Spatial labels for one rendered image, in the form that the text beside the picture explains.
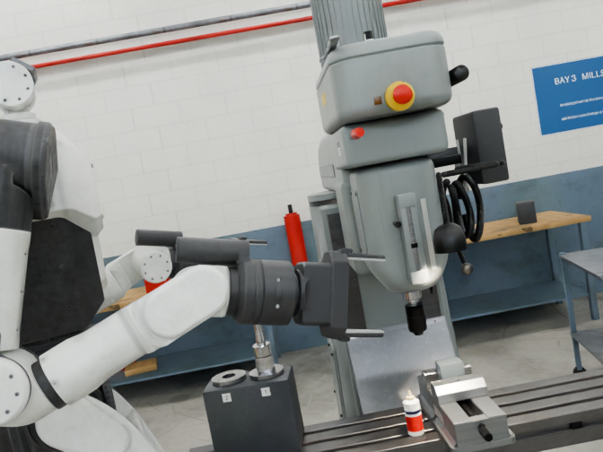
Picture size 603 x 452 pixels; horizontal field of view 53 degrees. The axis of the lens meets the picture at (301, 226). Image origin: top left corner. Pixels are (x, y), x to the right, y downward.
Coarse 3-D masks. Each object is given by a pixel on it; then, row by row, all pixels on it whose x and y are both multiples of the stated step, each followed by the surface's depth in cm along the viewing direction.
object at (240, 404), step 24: (216, 384) 155; (240, 384) 154; (264, 384) 151; (288, 384) 151; (216, 408) 153; (240, 408) 152; (264, 408) 152; (288, 408) 152; (216, 432) 154; (240, 432) 153; (264, 432) 153; (288, 432) 152
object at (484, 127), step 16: (480, 112) 172; (496, 112) 172; (464, 128) 181; (480, 128) 172; (496, 128) 172; (480, 144) 172; (496, 144) 172; (480, 160) 173; (496, 160) 173; (480, 176) 174; (496, 176) 173
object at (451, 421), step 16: (464, 368) 159; (432, 400) 156; (464, 400) 155; (480, 400) 146; (432, 416) 155; (448, 416) 141; (464, 416) 139; (480, 416) 138; (496, 416) 137; (448, 432) 143; (464, 432) 137; (496, 432) 137; (512, 432) 139; (464, 448) 137; (480, 448) 137
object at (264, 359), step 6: (270, 348) 156; (258, 354) 155; (264, 354) 155; (270, 354) 156; (258, 360) 155; (264, 360) 155; (270, 360) 155; (258, 366) 155; (264, 366) 155; (270, 366) 155; (258, 372) 156; (264, 372) 155
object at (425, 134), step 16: (416, 112) 139; (432, 112) 139; (352, 128) 138; (368, 128) 138; (384, 128) 138; (400, 128) 138; (416, 128) 139; (432, 128) 139; (336, 144) 152; (352, 144) 138; (368, 144) 138; (384, 144) 139; (400, 144) 139; (416, 144) 139; (432, 144) 139; (448, 144) 140; (336, 160) 159; (352, 160) 139; (368, 160) 139; (384, 160) 139
